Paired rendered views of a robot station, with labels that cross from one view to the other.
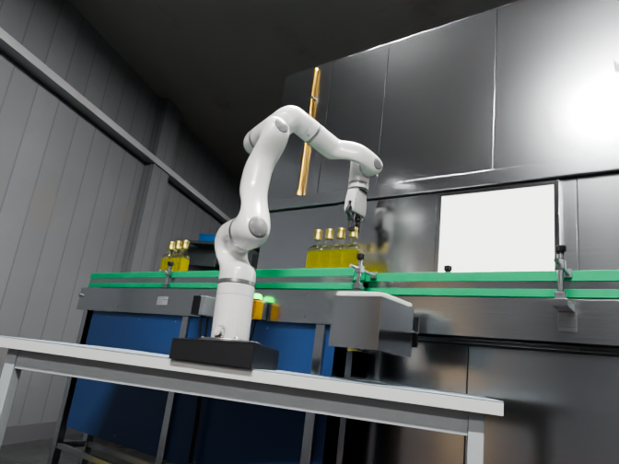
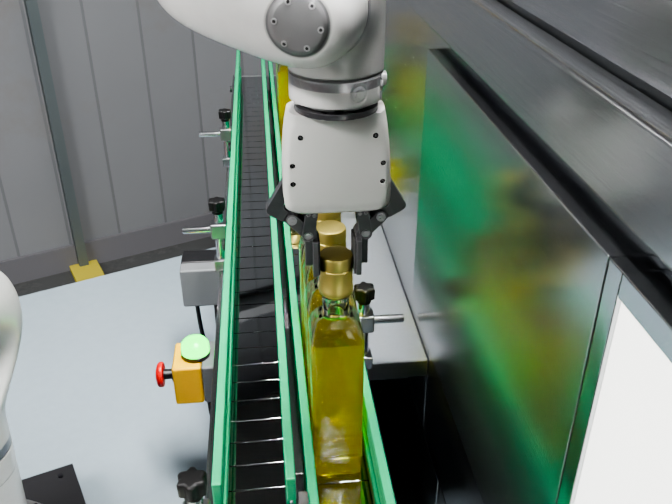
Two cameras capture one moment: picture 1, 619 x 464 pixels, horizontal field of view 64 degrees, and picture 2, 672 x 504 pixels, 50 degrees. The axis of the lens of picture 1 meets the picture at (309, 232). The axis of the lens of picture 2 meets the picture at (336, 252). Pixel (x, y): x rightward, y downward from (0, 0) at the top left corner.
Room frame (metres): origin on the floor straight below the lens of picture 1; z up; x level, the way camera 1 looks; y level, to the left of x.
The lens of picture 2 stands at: (1.47, -0.63, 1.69)
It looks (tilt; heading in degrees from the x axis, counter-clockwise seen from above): 30 degrees down; 46
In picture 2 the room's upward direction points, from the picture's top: straight up
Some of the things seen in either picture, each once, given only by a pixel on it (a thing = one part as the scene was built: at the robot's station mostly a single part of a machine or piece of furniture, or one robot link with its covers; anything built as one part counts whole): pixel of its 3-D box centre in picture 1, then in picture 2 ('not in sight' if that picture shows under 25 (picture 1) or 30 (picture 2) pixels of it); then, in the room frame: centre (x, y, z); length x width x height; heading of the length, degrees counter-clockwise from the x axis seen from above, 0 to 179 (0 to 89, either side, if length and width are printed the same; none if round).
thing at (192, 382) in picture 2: (254, 310); (196, 373); (1.93, 0.17, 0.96); 0.07 x 0.07 x 0.07; 52
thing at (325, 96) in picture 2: (358, 188); (338, 85); (1.90, -0.18, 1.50); 0.09 x 0.08 x 0.03; 141
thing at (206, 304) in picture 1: (204, 307); (204, 278); (2.10, 0.40, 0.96); 0.08 x 0.08 x 0.08; 52
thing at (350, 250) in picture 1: (349, 270); (335, 388); (1.90, -0.18, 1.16); 0.06 x 0.06 x 0.21; 51
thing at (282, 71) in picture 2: (181, 266); (290, 87); (2.54, 0.64, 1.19); 0.06 x 0.06 x 0.28; 52
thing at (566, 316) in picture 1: (562, 287); not in sight; (1.33, -0.71, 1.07); 0.17 x 0.05 x 0.23; 142
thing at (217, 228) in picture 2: not in sight; (205, 236); (2.05, 0.30, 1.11); 0.07 x 0.04 x 0.13; 142
